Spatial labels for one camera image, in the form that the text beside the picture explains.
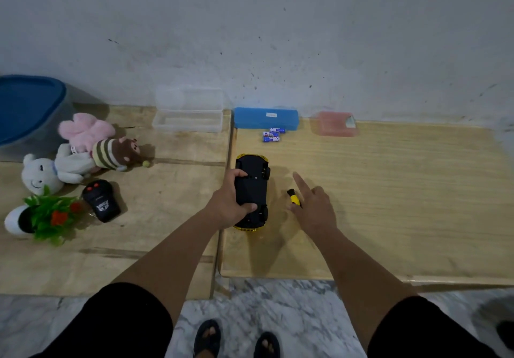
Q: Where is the person's right hand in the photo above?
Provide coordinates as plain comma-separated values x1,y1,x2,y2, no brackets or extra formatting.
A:
286,172,339,242

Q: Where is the person's left hand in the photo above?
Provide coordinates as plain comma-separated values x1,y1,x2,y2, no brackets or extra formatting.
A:
203,168,259,230

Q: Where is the gold toy car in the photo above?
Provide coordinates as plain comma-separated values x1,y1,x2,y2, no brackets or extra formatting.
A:
232,153,271,233

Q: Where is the pink plastic box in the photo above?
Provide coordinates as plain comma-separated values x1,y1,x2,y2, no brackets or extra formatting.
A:
318,111,357,137

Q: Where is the clear plastic box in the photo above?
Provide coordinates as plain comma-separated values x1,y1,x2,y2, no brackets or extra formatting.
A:
152,85,225,134

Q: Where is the blue plastic box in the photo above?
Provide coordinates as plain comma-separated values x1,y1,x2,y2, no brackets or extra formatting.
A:
233,107,300,131

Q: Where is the person's left forearm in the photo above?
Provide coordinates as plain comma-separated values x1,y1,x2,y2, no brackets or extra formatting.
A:
110,208,224,326

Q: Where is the person's right forearm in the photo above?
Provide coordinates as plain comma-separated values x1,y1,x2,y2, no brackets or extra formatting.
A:
311,227,418,351

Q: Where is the brown striped plush toy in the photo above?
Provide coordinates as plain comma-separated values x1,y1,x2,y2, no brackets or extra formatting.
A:
91,136,153,171

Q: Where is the person's left black sandal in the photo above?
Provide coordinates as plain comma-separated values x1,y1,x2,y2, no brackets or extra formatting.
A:
193,319,222,358

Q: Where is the person's black sandal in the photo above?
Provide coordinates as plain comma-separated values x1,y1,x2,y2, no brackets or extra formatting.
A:
253,331,281,358
193,319,222,358

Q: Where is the person's right black sandal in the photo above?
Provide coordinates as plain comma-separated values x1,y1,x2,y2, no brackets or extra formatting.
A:
253,331,281,358

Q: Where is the pink plush toy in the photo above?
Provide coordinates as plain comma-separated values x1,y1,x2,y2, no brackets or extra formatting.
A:
57,112,117,154

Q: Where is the person's black right sleeve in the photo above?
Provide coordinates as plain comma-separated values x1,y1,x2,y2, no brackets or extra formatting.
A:
366,295,501,358

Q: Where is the person's black sleeve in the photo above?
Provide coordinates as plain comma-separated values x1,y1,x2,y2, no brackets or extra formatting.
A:
30,282,174,358
366,295,501,358

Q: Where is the person's black left sleeve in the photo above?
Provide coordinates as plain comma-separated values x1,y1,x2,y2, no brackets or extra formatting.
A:
30,282,174,358

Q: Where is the white plush rabbit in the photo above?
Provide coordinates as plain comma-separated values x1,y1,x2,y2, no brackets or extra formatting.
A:
21,143,97,196

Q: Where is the black remote controller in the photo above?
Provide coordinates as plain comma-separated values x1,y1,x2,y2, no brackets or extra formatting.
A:
81,179,122,224

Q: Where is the artificial plant in white pot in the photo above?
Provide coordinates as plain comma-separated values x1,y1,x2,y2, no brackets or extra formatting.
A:
4,187,83,247

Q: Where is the grey bin with blue lid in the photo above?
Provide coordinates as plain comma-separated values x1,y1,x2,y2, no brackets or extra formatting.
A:
0,74,75,161

